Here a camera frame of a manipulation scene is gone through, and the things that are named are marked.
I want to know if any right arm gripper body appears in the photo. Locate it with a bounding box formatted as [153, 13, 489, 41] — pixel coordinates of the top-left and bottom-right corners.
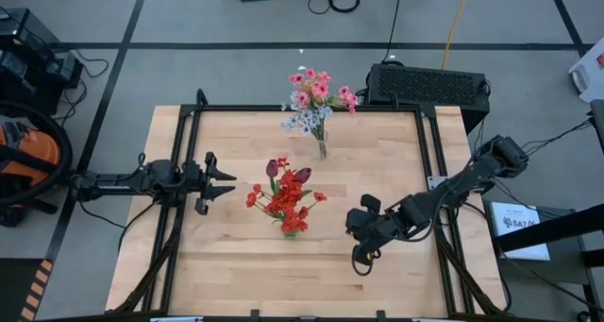
[345, 195, 403, 267]

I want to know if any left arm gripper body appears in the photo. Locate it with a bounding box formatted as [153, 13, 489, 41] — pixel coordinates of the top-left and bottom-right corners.
[183, 150, 218, 216]

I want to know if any dark red artificial tulip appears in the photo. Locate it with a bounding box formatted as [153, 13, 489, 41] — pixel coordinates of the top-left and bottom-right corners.
[265, 159, 284, 200]
[294, 166, 313, 200]

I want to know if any red blossom spray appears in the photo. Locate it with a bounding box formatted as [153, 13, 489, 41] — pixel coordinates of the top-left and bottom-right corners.
[244, 183, 328, 234]
[261, 156, 306, 214]

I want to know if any clear glass vase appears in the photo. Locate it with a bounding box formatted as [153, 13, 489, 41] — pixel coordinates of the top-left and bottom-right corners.
[314, 130, 330, 161]

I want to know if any pale blue blossom spray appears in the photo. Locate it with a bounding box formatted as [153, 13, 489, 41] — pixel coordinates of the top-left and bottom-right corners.
[279, 90, 335, 139]

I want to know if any orange vacuum cleaner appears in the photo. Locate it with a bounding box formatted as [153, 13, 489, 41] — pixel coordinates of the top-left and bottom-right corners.
[0, 99, 75, 206]

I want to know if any white printed booklet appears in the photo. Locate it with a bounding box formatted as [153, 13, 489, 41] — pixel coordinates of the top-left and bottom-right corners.
[488, 201, 552, 262]

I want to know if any black perforated computer case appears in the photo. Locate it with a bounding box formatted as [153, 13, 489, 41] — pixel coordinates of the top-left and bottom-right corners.
[366, 61, 492, 134]

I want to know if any orange shop vacuum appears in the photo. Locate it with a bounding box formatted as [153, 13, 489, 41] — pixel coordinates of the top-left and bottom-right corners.
[0, 114, 62, 228]

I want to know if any black metal stand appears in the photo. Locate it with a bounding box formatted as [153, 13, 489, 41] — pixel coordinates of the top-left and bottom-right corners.
[490, 99, 604, 322]

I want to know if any black mat hazard stripe edge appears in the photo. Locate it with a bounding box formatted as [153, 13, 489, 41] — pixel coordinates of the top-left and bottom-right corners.
[0, 258, 54, 322]

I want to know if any black electronics stack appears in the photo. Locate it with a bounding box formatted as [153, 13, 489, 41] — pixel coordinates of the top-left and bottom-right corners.
[0, 6, 85, 116]

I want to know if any white device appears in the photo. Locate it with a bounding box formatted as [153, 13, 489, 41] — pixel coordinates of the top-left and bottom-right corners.
[568, 37, 604, 106]

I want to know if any black aluminium table frame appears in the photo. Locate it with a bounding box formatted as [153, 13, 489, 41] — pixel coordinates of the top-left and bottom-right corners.
[106, 88, 513, 322]

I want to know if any long black floor cable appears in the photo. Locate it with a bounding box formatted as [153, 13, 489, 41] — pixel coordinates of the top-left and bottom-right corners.
[381, 0, 405, 62]

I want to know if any yellow cable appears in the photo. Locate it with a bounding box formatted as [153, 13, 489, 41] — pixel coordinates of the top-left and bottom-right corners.
[441, 0, 475, 71]

